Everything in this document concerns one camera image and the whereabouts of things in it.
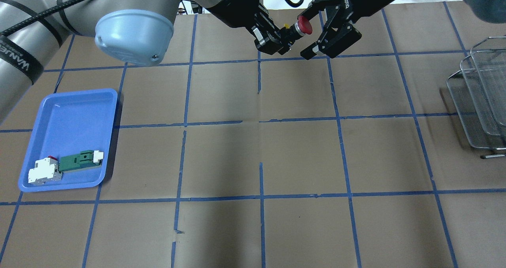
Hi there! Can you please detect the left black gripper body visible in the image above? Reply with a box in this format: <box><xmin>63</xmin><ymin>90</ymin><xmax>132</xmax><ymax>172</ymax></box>
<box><xmin>193</xmin><ymin>0</ymin><xmax>269</xmax><ymax>28</ymax></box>

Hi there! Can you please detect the red emergency stop button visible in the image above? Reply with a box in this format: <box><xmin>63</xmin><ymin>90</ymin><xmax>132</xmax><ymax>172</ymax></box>
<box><xmin>281</xmin><ymin>15</ymin><xmax>313</xmax><ymax>44</ymax></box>

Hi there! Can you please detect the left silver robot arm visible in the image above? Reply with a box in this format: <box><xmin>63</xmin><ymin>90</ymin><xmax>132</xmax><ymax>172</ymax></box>
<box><xmin>1</xmin><ymin>0</ymin><xmax>292</xmax><ymax>122</ymax></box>

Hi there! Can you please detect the brown paper table cover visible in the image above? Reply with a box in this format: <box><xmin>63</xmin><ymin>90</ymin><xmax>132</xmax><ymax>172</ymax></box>
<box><xmin>1</xmin><ymin>2</ymin><xmax>505</xmax><ymax>268</ymax></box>

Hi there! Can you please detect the blue plastic tray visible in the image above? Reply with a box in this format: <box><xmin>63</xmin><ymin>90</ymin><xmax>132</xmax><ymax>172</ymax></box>
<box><xmin>18</xmin><ymin>88</ymin><xmax>119</xmax><ymax>193</ymax></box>

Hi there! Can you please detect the green terminal block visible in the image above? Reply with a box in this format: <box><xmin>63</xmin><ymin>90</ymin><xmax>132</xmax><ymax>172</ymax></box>
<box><xmin>59</xmin><ymin>150</ymin><xmax>105</xmax><ymax>173</ymax></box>

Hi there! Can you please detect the white circuit breaker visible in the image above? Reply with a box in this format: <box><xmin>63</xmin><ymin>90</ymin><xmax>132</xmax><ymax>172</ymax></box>
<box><xmin>28</xmin><ymin>156</ymin><xmax>62</xmax><ymax>185</ymax></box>

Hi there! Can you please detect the silver wire mesh shelf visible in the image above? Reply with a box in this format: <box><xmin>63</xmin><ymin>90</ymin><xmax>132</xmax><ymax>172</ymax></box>
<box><xmin>446</xmin><ymin>36</ymin><xmax>505</xmax><ymax>159</ymax></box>

